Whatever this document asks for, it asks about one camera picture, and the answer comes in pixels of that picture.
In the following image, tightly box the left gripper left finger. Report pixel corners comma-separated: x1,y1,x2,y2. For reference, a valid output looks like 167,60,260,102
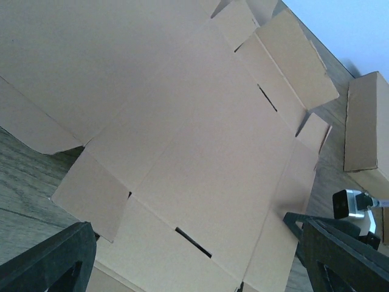
1,222,97,291

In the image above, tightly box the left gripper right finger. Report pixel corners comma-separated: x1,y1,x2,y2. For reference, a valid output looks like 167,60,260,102
283,212,388,291

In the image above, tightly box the large folded cardboard box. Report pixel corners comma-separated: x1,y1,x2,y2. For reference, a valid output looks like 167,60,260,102
343,71,388,200

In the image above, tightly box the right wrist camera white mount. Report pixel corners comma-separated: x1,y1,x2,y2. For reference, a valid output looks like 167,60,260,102
332,189,388,245

